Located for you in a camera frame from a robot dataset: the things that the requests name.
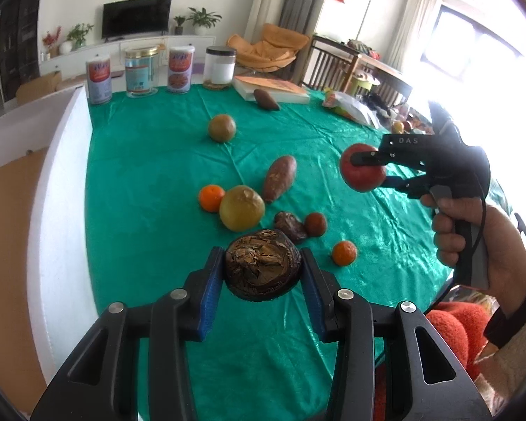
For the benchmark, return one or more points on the small dark wrinkled fruit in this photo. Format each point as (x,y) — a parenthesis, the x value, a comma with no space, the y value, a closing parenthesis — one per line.
(290,226)

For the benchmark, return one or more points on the person's right hand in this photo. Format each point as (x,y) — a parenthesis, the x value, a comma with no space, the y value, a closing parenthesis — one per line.
(504,250)

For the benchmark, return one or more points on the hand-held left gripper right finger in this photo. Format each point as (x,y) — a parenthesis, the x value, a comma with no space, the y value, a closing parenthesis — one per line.
(313,302)

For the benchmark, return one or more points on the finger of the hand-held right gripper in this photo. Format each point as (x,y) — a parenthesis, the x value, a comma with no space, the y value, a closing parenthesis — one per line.
(368,158)
(396,182)

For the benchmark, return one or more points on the person's right forearm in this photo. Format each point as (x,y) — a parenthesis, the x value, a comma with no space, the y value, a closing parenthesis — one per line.
(521,359)

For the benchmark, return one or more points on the white sheer curtain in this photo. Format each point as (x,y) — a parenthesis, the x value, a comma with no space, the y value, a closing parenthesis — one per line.
(414,22)

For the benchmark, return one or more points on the olive green citrus fruit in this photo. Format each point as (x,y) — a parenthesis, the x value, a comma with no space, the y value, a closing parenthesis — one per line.
(222,128)

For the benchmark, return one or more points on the green tablecloth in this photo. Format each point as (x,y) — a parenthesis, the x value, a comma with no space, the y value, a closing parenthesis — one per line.
(158,184)

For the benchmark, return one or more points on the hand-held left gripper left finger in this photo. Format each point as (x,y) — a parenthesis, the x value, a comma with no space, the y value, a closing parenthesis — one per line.
(208,302)

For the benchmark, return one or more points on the red apple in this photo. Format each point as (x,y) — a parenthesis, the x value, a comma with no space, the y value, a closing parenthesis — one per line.
(363,180)

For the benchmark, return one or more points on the large yellow citrus fruit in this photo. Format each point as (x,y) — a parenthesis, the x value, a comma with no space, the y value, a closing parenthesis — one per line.
(242,209)

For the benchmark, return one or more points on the dark brown sweet potato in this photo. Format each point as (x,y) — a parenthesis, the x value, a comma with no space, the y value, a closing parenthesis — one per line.
(266,99)

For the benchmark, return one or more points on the small potted plant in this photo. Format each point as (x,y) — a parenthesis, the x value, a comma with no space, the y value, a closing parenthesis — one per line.
(179,24)

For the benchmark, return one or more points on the pile of assorted fruit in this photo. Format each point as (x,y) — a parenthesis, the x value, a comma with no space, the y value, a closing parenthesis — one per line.
(410,125)

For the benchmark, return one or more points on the white book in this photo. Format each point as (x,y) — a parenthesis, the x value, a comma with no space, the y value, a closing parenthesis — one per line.
(274,89)

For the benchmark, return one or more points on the leafy plant in pot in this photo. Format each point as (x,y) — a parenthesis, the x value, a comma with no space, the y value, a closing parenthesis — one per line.
(79,34)

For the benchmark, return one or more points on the red flowers in vase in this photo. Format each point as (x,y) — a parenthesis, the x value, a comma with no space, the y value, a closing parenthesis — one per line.
(51,40)

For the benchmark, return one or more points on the orange lounge chair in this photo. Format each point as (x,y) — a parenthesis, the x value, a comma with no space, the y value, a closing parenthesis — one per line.
(267,48)

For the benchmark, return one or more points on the clear jar gold lid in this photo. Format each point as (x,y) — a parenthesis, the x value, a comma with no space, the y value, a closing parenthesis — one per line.
(141,72)

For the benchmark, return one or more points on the brown cardboard box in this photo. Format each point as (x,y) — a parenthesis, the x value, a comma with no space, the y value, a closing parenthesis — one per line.
(37,88)

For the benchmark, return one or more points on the dark brown shrivelled fruit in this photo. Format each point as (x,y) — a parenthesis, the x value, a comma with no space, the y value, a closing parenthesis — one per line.
(263,267)

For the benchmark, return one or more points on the white can red label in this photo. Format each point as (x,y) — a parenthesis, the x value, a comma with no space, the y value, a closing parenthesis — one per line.
(180,70)
(99,80)

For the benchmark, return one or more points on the small reddish brown fruit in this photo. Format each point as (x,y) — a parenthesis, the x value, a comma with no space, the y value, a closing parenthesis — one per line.
(316,223)

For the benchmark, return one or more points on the white television cabinet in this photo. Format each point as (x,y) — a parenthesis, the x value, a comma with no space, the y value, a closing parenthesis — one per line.
(109,50)

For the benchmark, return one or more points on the green yellow child stool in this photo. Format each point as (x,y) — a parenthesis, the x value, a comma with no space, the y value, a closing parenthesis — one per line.
(363,82)

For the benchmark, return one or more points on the black television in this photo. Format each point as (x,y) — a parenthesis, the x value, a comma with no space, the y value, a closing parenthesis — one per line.
(136,16)

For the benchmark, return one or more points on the small orange tangerine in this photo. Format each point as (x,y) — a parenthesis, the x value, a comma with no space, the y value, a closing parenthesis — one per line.
(344,252)
(210,197)

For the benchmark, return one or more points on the clear jar black lid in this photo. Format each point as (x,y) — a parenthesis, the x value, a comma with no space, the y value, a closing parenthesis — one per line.
(220,68)

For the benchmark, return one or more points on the clear plastic bag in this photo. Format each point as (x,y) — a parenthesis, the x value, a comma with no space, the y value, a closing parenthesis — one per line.
(353,107)

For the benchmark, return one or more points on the dark display cabinet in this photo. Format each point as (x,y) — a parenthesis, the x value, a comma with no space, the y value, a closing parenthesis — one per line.
(19,35)

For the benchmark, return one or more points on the large green potted plant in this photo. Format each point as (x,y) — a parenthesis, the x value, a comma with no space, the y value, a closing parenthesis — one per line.
(204,18)

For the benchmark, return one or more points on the dark wooden chair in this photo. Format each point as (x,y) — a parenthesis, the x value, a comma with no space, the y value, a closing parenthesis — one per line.
(328,63)

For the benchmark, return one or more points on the white foam board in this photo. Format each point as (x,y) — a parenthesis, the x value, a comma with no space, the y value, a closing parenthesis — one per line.
(61,206)

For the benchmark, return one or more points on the wooden dining table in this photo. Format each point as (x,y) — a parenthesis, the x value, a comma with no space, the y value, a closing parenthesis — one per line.
(390,76)

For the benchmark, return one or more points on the orange fuzzy clothing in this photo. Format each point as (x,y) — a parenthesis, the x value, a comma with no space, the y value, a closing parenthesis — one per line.
(447,329)

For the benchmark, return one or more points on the light brown sweet potato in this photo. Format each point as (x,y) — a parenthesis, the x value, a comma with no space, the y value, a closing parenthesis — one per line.
(279,178)

